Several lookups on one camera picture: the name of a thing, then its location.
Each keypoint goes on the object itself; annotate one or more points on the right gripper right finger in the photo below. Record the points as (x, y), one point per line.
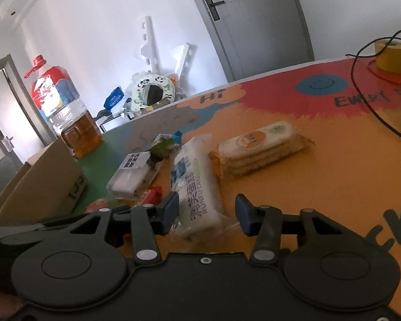
(252, 219)

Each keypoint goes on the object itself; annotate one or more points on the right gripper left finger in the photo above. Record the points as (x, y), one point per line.
(155, 219)

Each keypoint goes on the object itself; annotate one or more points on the small red orange snack packet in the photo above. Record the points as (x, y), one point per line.
(152, 196)

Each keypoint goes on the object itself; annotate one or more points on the white Runfu cake package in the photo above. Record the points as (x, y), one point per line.
(192, 176)

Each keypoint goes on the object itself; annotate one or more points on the white snack pack black label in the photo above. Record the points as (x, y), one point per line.
(134, 175)

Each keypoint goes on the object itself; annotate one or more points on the orange label rice cracker pack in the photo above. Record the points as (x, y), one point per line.
(257, 149)

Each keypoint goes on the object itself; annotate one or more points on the green candy wrapper snack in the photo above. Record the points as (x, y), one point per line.
(165, 145)

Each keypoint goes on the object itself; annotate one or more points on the brown cardboard box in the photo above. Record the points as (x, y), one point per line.
(48, 186)

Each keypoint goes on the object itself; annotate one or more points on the panda print round cushion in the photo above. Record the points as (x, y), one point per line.
(148, 89)

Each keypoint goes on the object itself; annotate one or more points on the blue plastic bag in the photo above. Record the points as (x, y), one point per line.
(113, 99)

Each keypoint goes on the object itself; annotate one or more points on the large iced tea bottle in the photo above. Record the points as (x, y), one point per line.
(58, 101)

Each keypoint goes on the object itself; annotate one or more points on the white foam packing piece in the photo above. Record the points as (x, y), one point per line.
(148, 54)

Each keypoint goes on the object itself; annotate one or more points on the grey door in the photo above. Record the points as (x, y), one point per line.
(257, 36)

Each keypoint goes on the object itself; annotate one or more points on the yellow tape roll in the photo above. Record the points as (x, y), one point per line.
(388, 56)

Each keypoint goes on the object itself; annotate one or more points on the black door handle lock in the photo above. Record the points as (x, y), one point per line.
(212, 6)

